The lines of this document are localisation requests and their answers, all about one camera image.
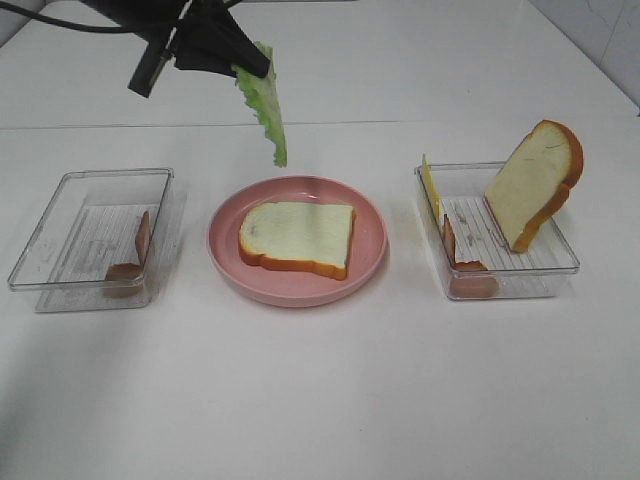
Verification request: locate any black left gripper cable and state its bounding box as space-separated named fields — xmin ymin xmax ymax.
xmin=13 ymin=0 xmax=139 ymax=35

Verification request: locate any clear right plastic tray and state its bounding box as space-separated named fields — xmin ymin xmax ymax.
xmin=414 ymin=162 xmax=580 ymax=300

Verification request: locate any clear left plastic tray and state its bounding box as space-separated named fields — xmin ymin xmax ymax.
xmin=8 ymin=168 xmax=180 ymax=313

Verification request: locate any white bread slice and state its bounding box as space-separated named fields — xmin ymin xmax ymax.
xmin=484 ymin=120 xmax=583 ymax=253
xmin=238 ymin=201 xmax=356 ymax=280

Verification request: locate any green lettuce leaf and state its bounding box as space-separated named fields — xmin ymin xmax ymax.
xmin=232 ymin=41 xmax=288 ymax=167

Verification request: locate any bacon strip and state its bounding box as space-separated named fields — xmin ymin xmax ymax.
xmin=104 ymin=211 xmax=151 ymax=298
xmin=443 ymin=215 xmax=499 ymax=299

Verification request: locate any pink round plate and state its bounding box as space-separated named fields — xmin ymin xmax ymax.
xmin=207 ymin=175 xmax=388 ymax=308

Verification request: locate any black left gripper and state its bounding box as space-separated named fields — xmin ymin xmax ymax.
xmin=83 ymin=0 xmax=271 ymax=98

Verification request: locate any yellow cheese slice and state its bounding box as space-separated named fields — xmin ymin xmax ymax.
xmin=421 ymin=154 xmax=444 ymax=229

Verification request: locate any clear plastic tray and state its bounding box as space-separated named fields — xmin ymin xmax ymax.
xmin=414 ymin=162 xmax=580 ymax=300
xmin=8 ymin=168 xmax=180 ymax=313

